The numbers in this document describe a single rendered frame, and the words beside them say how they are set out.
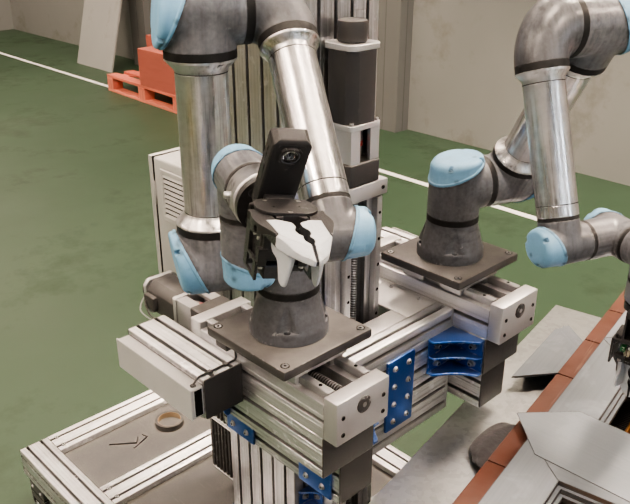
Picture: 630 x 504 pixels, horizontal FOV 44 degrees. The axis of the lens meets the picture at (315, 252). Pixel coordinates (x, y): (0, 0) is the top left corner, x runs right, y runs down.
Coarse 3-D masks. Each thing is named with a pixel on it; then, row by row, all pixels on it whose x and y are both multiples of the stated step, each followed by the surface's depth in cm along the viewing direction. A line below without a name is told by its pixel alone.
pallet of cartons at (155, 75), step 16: (144, 48) 721; (144, 64) 721; (160, 64) 701; (112, 80) 778; (128, 80) 755; (144, 80) 729; (160, 80) 709; (128, 96) 762; (144, 96) 738; (176, 112) 703
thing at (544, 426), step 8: (536, 416) 154; (544, 416) 154; (552, 416) 154; (560, 416) 154; (568, 416) 154; (528, 424) 151; (536, 424) 151; (544, 424) 151; (552, 424) 151; (560, 424) 151; (528, 432) 149; (536, 432) 149; (544, 432) 149; (552, 432) 149; (528, 440) 147; (536, 440) 147; (544, 440) 147; (536, 448) 145
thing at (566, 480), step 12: (624, 396) 163; (612, 408) 158; (600, 420) 154; (612, 420) 158; (552, 468) 140; (564, 480) 137; (576, 480) 137; (552, 492) 135; (564, 492) 136; (576, 492) 136; (588, 492) 134; (600, 492) 134
